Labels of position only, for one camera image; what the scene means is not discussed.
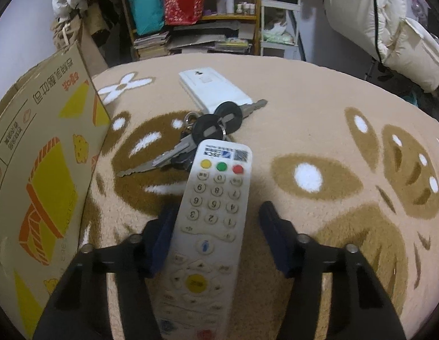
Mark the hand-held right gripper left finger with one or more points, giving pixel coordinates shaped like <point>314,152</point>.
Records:
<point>159,241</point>

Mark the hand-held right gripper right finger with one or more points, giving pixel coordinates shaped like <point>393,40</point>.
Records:
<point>276,233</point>

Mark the white remote control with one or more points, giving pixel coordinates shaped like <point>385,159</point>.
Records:
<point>209,233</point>

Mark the printed cardboard box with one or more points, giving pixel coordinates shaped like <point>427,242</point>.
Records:
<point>42,184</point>

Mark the beige printed blanket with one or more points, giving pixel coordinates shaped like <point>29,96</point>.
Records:
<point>311,148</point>

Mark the bunch of keys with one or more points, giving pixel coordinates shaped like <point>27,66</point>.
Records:
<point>205,127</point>

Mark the long white flat box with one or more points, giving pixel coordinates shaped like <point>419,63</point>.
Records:
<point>212,86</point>

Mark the narrow stack of books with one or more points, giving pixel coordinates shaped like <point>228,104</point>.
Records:
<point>152,46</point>

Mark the pale green pack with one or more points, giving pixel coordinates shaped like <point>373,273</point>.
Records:
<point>276,35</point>

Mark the white cart rack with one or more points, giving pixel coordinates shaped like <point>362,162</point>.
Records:
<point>279,21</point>

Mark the flattened cardboard sheets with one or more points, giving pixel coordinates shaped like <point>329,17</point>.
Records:
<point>201,32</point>

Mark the beige garment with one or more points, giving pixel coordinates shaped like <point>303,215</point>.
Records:
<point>81,39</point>

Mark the wooden shelf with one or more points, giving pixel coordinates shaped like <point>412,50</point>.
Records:
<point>256,14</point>

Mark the row of small bottles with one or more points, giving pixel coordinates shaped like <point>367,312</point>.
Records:
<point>246,9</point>

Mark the teal bag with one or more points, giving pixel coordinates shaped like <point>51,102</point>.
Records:
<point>147,7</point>

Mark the short white bottle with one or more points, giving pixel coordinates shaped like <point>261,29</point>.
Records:
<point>230,3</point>

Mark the white bedding with black zipper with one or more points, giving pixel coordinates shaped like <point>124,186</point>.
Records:
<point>386,24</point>

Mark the red patterned bag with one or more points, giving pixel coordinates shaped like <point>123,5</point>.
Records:
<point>184,1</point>

